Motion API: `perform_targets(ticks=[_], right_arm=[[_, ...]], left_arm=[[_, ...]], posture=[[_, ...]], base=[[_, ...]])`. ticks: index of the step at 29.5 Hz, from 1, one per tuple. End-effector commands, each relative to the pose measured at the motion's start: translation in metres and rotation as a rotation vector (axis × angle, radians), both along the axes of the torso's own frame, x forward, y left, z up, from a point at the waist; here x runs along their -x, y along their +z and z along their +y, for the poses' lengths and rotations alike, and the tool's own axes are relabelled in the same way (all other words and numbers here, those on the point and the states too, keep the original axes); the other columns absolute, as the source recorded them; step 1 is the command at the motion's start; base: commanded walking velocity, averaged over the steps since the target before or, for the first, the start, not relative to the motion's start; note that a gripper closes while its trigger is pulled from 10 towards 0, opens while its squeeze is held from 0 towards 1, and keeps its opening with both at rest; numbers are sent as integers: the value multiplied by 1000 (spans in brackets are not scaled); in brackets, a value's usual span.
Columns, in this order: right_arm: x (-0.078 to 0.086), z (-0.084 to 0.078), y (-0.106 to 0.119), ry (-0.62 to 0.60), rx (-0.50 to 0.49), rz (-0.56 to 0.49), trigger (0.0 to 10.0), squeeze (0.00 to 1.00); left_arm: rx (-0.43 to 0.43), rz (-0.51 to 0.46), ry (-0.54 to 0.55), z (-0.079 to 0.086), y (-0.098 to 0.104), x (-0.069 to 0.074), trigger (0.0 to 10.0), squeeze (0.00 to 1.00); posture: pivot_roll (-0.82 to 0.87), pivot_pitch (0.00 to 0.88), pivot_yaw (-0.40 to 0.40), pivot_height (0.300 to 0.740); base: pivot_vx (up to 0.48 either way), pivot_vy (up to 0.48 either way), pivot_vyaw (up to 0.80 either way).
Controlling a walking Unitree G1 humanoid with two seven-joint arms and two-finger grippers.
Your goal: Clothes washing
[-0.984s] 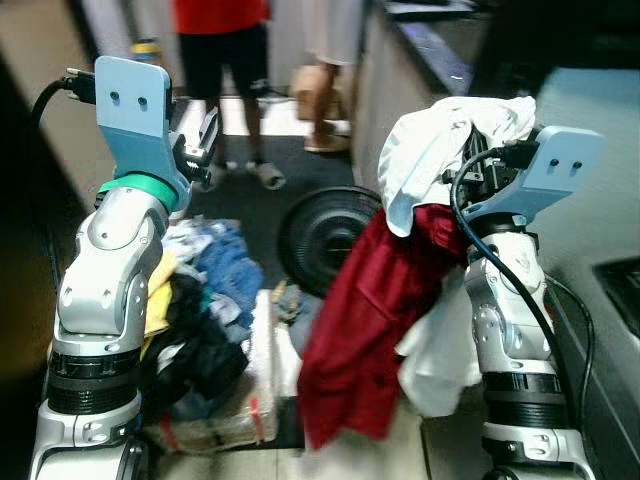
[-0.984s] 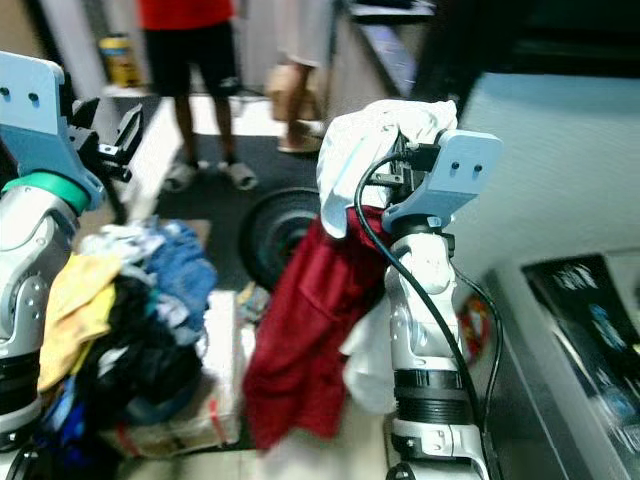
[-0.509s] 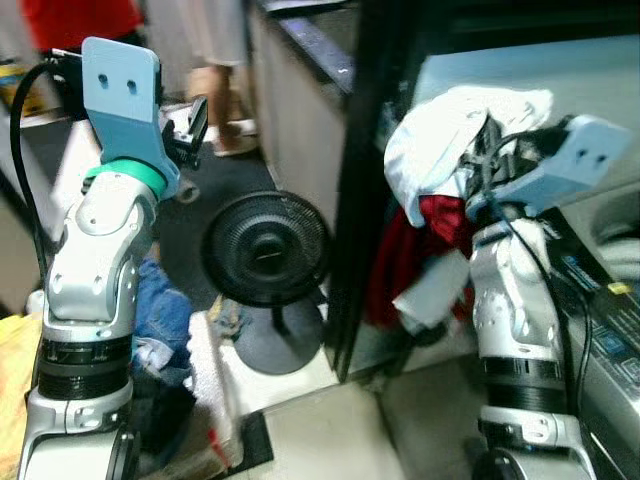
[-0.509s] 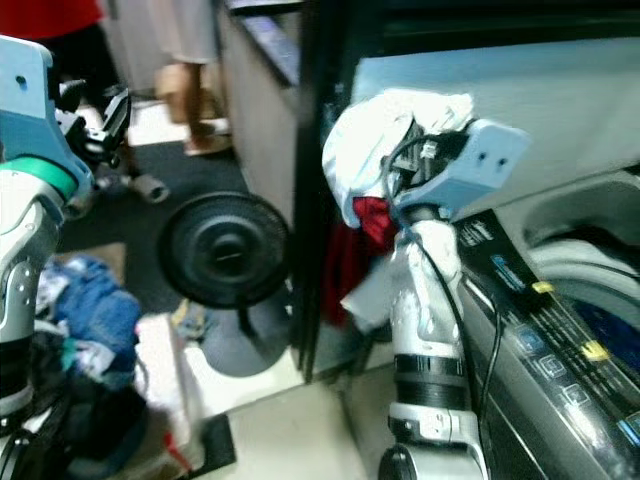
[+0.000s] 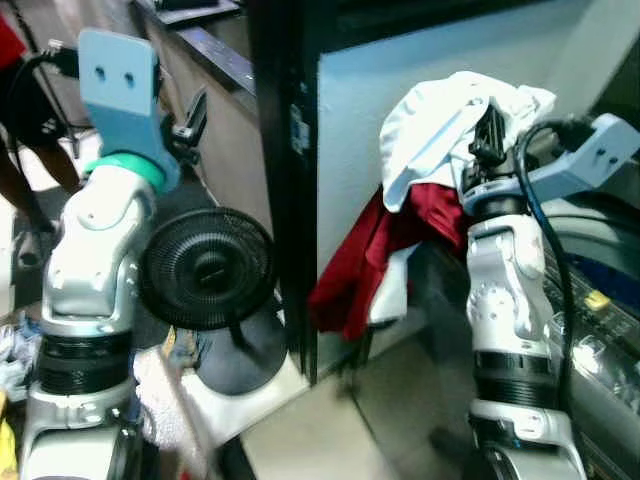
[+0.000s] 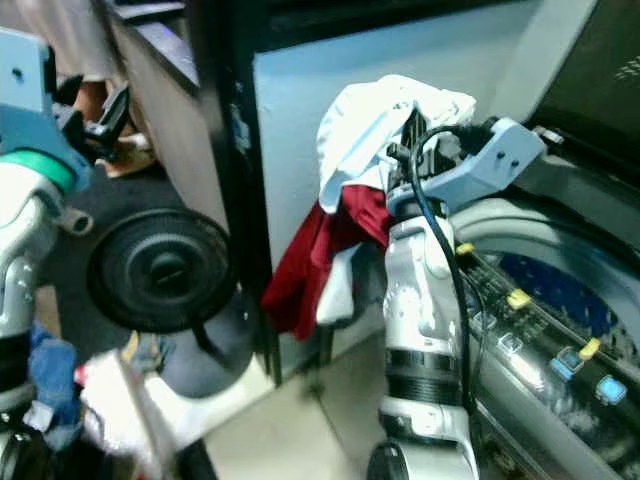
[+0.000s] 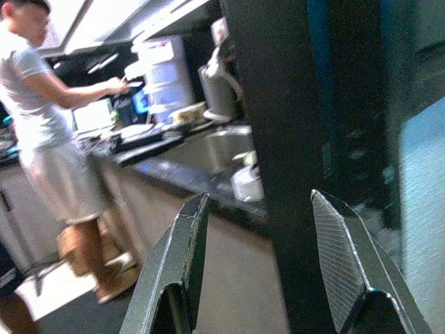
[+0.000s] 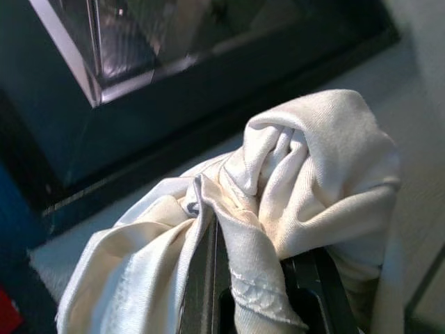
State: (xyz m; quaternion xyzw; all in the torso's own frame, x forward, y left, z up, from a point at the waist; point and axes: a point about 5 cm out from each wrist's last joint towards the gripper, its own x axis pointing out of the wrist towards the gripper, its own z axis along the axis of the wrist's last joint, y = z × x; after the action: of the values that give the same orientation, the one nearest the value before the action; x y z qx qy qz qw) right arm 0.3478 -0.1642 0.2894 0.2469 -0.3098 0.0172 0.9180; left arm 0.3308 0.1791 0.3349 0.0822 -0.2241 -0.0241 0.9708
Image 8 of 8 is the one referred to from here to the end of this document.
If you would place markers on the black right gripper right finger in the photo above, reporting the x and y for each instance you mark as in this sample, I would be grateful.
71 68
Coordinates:
323 278

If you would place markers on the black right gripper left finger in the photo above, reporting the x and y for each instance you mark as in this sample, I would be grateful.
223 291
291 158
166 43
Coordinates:
200 278

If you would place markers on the white cloth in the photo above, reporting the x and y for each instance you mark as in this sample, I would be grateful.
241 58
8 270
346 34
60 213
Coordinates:
330 156

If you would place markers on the white washing machine body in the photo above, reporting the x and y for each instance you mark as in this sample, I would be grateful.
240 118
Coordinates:
375 80

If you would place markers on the dark glass washer lid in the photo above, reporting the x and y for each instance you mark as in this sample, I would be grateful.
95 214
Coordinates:
121 121

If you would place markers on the red cloth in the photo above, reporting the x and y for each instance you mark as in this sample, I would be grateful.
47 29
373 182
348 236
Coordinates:
8 309

